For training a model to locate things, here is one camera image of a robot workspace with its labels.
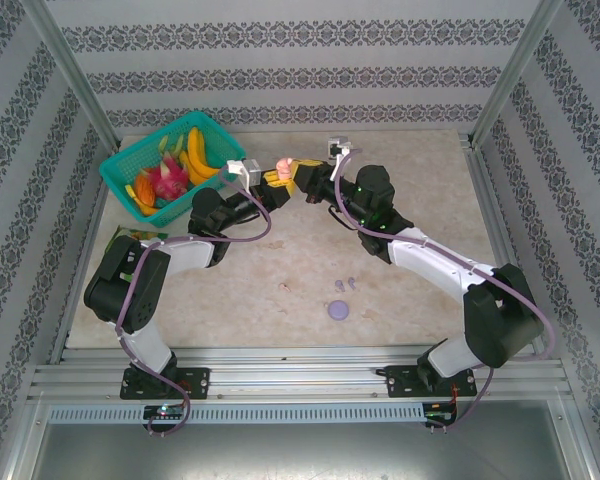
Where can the green snack packet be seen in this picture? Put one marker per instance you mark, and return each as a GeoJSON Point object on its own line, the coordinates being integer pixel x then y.
{"type": "Point", "coordinates": [140, 233]}

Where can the purple earbud charging case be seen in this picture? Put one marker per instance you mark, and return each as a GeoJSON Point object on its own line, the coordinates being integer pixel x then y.
{"type": "Point", "coordinates": [338, 310]}

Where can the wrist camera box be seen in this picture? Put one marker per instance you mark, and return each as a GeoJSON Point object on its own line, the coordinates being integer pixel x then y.
{"type": "Point", "coordinates": [339, 146]}
{"type": "Point", "coordinates": [250, 171]}

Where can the aluminium mounting rail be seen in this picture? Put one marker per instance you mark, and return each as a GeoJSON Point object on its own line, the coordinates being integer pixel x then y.
{"type": "Point", "coordinates": [300, 380]}

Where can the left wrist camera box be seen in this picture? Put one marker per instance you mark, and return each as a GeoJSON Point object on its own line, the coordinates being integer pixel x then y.
{"type": "Point", "coordinates": [250, 171]}

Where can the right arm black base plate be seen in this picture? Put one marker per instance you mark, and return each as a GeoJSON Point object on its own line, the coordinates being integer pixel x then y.
{"type": "Point", "coordinates": [402, 381]}

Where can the pink earbud charging case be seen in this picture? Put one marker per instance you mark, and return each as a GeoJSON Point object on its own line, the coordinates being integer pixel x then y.
{"type": "Point", "coordinates": [283, 171]}

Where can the pink dragon fruit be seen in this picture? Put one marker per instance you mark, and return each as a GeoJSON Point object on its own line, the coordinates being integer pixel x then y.
{"type": "Point", "coordinates": [167, 182]}

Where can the aluminium frame post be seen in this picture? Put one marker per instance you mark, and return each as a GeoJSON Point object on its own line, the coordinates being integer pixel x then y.
{"type": "Point", "coordinates": [72, 75]}
{"type": "Point", "coordinates": [515, 75]}

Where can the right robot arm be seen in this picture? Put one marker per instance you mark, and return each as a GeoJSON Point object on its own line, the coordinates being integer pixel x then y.
{"type": "Point", "coordinates": [430, 260]}

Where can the yellow toy fruit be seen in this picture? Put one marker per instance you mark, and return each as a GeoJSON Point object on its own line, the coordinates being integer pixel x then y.
{"type": "Point", "coordinates": [150, 210]}

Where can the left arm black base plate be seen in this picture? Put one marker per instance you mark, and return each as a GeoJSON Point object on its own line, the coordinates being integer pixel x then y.
{"type": "Point", "coordinates": [195, 382]}

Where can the teal plastic basket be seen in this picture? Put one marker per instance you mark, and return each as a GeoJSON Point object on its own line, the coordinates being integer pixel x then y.
{"type": "Point", "coordinates": [219, 142]}

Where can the large yellow banana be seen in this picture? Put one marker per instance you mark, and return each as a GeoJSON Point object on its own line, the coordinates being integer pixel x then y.
{"type": "Point", "coordinates": [196, 150]}

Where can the small yellow banana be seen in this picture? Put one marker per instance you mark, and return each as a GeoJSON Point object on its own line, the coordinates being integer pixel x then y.
{"type": "Point", "coordinates": [190, 169]}

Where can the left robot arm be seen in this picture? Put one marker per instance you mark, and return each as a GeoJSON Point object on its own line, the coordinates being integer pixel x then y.
{"type": "Point", "coordinates": [185, 252]}

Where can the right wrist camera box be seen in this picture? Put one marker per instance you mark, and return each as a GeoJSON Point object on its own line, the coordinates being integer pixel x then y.
{"type": "Point", "coordinates": [339, 146]}

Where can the orange wrinkled toy fruit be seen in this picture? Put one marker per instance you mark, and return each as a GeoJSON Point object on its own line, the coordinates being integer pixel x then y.
{"type": "Point", "coordinates": [144, 189]}

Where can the aluminium side rail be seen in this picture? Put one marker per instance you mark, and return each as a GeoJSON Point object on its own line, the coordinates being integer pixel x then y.
{"type": "Point", "coordinates": [97, 205]}
{"type": "Point", "coordinates": [490, 210]}

